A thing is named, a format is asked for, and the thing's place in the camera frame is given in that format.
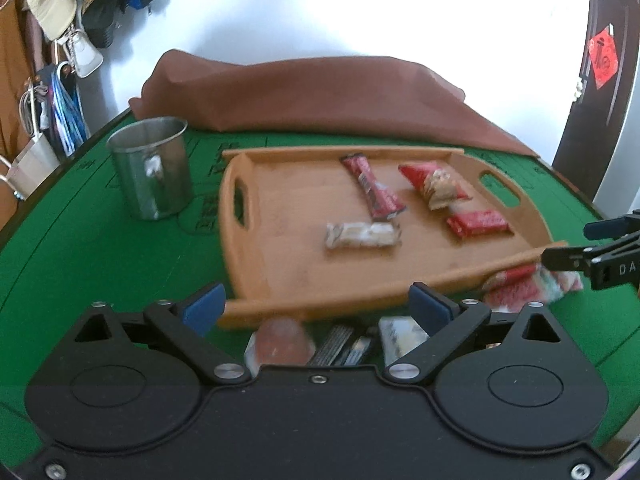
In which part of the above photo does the metal cup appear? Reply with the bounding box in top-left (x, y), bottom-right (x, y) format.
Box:
top-left (106, 116), bottom-right (196, 222)

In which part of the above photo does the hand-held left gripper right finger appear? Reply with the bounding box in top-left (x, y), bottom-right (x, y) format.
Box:
top-left (384, 282), bottom-right (586, 386)

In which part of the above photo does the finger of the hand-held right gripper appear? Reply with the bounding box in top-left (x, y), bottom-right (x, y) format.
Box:
top-left (583, 212), bottom-right (640, 241)
top-left (542, 232), bottom-right (640, 273)

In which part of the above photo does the brown cloth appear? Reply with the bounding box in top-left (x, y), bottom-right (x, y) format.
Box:
top-left (128, 49), bottom-right (541, 158)

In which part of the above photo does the large white snack packet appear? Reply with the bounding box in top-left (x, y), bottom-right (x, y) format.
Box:
top-left (378, 316), bottom-right (432, 364)

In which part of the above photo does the red white-label snack packet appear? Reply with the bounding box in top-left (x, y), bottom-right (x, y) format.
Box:
top-left (481, 264), bottom-right (584, 312)

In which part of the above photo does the red gold nut packet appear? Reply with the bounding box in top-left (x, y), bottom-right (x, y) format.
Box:
top-left (398, 161), bottom-right (473, 211)

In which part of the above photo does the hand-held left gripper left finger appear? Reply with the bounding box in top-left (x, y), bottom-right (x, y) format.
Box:
top-left (47, 282), bottom-right (252, 386)

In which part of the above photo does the red brown-ended stick packet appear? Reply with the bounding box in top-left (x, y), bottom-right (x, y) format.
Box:
top-left (341, 154), bottom-right (407, 222)

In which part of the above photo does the red door decoration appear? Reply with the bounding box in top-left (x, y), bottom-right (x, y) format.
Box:
top-left (587, 25), bottom-right (620, 92)

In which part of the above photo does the black bag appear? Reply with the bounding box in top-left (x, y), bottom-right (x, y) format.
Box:
top-left (65, 0), bottom-right (126, 50)

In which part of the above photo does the white cable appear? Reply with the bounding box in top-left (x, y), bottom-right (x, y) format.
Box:
top-left (19, 85), bottom-right (46, 136)

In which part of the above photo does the cream hat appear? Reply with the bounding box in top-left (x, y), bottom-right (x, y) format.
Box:
top-left (24, 0), bottom-right (78, 41)

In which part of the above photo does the red bar packet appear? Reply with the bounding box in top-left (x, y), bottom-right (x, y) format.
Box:
top-left (446, 210), bottom-right (514, 239)

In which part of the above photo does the small white handbag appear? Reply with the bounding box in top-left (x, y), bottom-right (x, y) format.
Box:
top-left (65, 27), bottom-right (105, 78)

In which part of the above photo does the dark brown door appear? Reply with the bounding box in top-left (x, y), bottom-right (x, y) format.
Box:
top-left (551, 0), bottom-right (640, 201)

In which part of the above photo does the pink jelly cup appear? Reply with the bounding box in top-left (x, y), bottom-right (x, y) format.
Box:
top-left (244, 316), bottom-right (317, 367)

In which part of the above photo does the wooden tray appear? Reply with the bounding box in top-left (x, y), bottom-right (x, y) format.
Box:
top-left (217, 146), bottom-right (568, 331)

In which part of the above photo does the beige snack packet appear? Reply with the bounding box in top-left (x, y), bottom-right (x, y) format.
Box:
top-left (325, 221), bottom-right (403, 251)

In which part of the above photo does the white paper bag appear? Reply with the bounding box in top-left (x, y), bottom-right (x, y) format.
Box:
top-left (0, 135), bottom-right (61, 201)

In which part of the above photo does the blue striped bag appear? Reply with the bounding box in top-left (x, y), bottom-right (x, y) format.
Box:
top-left (42, 62), bottom-right (88, 158)

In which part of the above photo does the orange coat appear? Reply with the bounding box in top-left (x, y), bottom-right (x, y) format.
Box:
top-left (0, 0), bottom-right (56, 161)

